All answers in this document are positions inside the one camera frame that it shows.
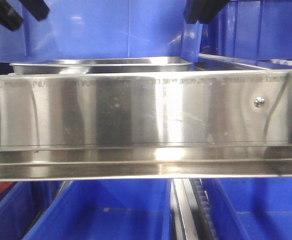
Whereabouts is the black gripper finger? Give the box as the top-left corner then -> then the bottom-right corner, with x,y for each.
183,0 -> 230,24
0,0 -> 24,31
19,0 -> 50,21

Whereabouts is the silver metal tray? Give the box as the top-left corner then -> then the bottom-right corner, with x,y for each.
10,56 -> 192,75

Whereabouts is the large blue plastic crate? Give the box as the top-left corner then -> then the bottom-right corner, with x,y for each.
0,0 -> 202,63

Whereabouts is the blue plastic crate right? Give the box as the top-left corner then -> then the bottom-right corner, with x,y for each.
200,0 -> 292,60

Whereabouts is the roller track strip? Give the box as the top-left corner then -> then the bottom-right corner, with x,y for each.
190,178 -> 218,240

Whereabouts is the lower blue bin right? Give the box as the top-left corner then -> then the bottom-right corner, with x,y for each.
202,177 -> 292,240

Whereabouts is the blue bin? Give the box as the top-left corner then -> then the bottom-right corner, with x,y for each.
0,181 -> 62,240
202,177 -> 292,240
24,179 -> 171,240

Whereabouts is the lower blue bin left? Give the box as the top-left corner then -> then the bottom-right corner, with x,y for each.
0,181 -> 62,240

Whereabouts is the lower blue bin centre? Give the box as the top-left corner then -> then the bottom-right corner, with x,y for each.
24,179 -> 171,240

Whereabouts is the steel side guide rail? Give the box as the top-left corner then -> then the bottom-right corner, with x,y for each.
195,53 -> 275,71

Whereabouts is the silver screw in rail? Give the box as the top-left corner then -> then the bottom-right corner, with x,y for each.
253,96 -> 265,108

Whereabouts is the stainless steel shelf front rail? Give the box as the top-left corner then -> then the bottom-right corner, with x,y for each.
0,69 -> 292,181

